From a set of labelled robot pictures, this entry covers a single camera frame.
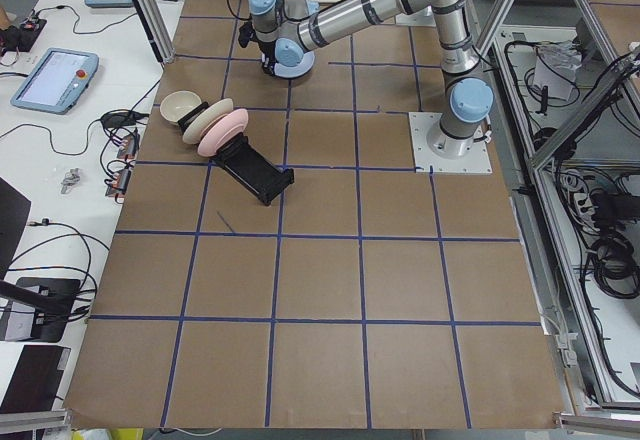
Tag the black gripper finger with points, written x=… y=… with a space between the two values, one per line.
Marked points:
x=268 y=66
x=246 y=34

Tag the pink plate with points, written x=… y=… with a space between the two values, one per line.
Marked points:
x=222 y=132

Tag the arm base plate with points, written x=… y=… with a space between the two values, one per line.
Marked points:
x=434 y=152
x=422 y=18

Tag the cream bowl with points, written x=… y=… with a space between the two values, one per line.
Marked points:
x=180 y=106

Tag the light blue plate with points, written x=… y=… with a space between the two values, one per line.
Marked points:
x=293 y=72

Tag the near teach pendant tablet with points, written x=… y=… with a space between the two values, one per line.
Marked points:
x=57 y=81

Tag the metal clamp piece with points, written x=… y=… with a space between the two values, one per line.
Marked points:
x=71 y=179

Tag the cream plate in rack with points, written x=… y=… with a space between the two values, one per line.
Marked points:
x=205 y=120

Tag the black dish rack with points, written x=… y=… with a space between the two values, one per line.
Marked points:
x=248 y=167

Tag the aluminium frame post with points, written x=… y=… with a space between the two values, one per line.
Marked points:
x=155 y=30

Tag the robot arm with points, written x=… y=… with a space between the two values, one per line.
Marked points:
x=287 y=31

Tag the black monitor stand base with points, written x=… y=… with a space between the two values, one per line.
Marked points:
x=38 y=308

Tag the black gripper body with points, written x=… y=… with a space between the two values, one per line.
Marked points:
x=267 y=58

